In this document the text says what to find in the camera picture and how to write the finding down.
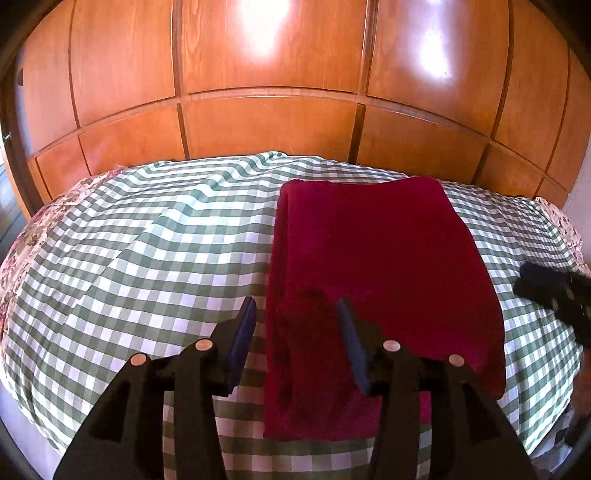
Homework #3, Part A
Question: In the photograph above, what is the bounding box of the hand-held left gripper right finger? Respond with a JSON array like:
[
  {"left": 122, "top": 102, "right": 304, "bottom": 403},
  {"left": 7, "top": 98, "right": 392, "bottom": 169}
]
[{"left": 337, "top": 297, "right": 539, "bottom": 480}]

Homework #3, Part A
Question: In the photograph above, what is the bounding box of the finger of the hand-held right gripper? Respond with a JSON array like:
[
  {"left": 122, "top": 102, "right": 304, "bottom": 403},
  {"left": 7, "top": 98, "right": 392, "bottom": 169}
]
[{"left": 513, "top": 261, "right": 574, "bottom": 311}]

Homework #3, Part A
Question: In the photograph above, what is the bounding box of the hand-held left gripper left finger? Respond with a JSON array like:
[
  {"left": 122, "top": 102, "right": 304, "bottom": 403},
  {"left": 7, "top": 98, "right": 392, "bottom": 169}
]
[{"left": 54, "top": 296, "right": 257, "bottom": 480}]

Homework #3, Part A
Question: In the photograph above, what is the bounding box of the dark red embroidered sweater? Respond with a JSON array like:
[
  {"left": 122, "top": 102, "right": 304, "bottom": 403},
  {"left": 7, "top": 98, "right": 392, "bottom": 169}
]
[{"left": 262, "top": 176, "right": 506, "bottom": 440}]

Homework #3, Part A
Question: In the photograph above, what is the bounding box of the person's right forearm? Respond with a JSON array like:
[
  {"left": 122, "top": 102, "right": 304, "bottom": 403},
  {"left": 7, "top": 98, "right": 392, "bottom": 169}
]
[{"left": 571, "top": 348, "right": 591, "bottom": 418}]

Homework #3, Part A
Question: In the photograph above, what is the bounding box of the green white checked bed cover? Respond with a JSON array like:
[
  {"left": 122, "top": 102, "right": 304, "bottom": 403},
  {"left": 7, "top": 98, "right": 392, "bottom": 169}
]
[{"left": 0, "top": 151, "right": 583, "bottom": 480}]

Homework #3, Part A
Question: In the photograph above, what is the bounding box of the floral bedspread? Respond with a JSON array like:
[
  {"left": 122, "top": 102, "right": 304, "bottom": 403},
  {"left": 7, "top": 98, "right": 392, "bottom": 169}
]
[{"left": 0, "top": 167, "right": 125, "bottom": 324}]

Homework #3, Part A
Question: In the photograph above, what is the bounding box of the wooden panelled wardrobe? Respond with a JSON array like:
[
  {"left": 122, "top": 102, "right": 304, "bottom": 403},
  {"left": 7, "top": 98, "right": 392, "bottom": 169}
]
[{"left": 9, "top": 0, "right": 591, "bottom": 217}]

